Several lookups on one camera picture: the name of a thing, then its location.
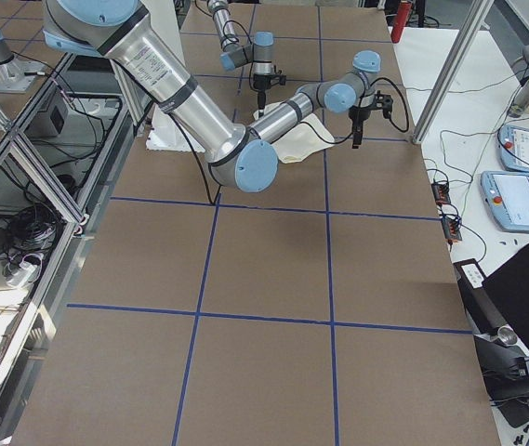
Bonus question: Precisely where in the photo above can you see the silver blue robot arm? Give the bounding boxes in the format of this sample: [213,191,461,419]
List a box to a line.
[206,0,286,117]
[43,1,381,192]

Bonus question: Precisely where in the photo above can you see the red cylinder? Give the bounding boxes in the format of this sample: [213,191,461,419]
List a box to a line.
[390,1,411,44]

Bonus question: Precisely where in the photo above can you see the blue teach pendant near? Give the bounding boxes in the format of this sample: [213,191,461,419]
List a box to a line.
[480,171,529,233]

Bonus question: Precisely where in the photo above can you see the black laptop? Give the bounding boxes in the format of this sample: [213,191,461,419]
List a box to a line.
[454,243,529,427]

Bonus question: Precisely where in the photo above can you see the orange black connector module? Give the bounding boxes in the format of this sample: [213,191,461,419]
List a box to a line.
[431,182,452,205]

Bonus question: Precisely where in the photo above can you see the white power strip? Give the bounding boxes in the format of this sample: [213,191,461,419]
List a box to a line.
[6,260,40,289]

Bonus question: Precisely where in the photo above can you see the grey aluminium frame post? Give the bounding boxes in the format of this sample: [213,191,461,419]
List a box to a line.
[411,0,495,144]

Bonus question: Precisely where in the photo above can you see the aluminium frame rack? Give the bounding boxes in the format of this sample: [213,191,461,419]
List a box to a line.
[0,48,137,441]

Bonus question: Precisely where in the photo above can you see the cream long-sleeve cat shirt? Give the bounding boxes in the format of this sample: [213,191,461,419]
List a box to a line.
[249,102,335,164]

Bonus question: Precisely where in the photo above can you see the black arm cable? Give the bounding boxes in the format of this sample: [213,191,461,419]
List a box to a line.
[310,76,412,145]

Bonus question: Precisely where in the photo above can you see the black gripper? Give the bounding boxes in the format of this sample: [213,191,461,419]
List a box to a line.
[249,67,286,116]
[349,91,393,149]

